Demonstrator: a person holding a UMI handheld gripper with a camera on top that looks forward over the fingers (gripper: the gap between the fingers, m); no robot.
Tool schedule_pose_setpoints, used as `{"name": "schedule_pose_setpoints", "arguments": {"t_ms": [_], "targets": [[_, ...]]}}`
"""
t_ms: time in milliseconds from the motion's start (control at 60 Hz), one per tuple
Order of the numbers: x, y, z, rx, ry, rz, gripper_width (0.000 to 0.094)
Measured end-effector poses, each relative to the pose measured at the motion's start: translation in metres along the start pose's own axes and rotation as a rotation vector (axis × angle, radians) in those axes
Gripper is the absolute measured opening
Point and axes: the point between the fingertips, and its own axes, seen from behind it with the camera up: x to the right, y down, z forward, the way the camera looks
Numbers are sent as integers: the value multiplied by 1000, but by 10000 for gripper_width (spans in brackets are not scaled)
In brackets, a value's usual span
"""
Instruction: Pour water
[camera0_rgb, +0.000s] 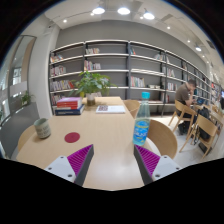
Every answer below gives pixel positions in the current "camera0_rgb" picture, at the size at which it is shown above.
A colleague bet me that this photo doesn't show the pink-covered book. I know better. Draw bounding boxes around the pink-covered book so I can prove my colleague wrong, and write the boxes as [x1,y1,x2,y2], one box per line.
[56,96,83,105]

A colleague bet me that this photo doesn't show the open magazine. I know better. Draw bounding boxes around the open magazine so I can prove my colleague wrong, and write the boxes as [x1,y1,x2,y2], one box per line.
[95,104,127,115]

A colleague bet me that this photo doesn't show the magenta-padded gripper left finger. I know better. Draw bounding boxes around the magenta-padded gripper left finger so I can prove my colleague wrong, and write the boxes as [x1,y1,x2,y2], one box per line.
[44,144,95,187]

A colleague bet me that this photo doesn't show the dark blue book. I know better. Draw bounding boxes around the dark blue book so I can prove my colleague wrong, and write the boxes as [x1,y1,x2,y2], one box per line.
[54,104,86,117]

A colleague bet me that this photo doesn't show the round ceiling lights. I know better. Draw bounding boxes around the round ceiling lights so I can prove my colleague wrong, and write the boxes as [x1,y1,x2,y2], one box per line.
[61,5,204,53]

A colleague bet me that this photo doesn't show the red book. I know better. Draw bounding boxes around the red book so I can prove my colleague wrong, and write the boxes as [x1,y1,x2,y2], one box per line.
[55,101,83,110]

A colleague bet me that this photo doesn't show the clear bottle with blue cap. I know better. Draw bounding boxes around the clear bottle with blue cap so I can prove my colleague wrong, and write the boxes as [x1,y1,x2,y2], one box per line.
[132,91,152,147]

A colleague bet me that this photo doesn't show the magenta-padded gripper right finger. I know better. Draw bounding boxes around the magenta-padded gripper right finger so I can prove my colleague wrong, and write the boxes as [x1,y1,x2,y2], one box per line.
[133,145,183,185]

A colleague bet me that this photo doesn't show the green potted plant white pot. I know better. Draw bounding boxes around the green potted plant white pot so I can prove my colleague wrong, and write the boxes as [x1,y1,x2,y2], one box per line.
[69,70,118,107]

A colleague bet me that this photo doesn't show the small potted plant on ledge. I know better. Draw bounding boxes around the small potted plant on ledge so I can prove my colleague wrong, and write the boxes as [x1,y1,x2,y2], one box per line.
[20,90,34,107]

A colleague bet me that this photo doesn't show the flat round red coaster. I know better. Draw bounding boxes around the flat round red coaster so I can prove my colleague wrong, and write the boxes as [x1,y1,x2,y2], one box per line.
[64,131,81,144]

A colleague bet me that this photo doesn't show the grey-green patterned mug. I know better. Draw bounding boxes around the grey-green patterned mug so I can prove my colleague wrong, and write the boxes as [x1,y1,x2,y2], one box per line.
[33,117,52,140]

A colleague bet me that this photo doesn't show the black backpack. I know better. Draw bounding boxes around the black backpack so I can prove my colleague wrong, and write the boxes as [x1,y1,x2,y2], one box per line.
[196,106,212,142]

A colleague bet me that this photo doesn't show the grey shelf unit with books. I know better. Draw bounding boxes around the grey shelf unit with books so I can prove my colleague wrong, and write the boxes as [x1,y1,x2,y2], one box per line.
[48,39,214,116]

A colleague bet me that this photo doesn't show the person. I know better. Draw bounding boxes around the person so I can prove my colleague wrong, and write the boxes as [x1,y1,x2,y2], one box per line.
[174,78,198,108]

